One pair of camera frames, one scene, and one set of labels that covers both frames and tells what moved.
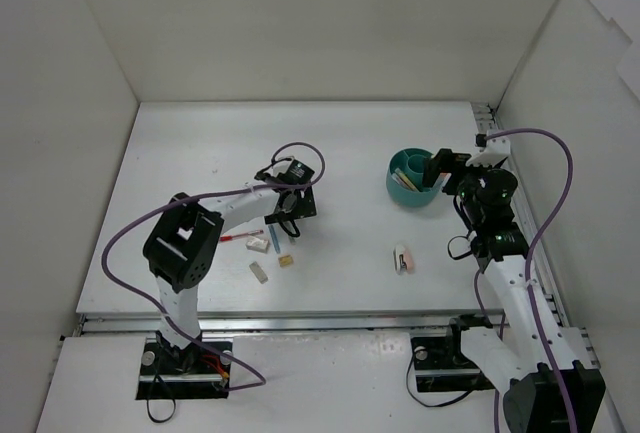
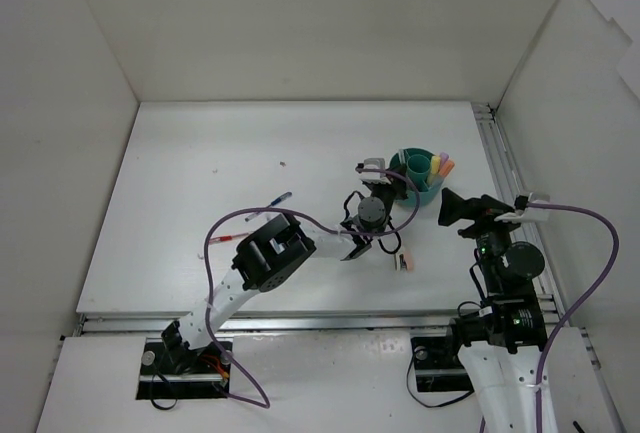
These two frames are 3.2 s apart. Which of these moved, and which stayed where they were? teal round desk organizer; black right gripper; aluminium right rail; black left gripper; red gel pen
Moved: black right gripper; black left gripper
Stayed: red gel pen; teal round desk organizer; aluminium right rail
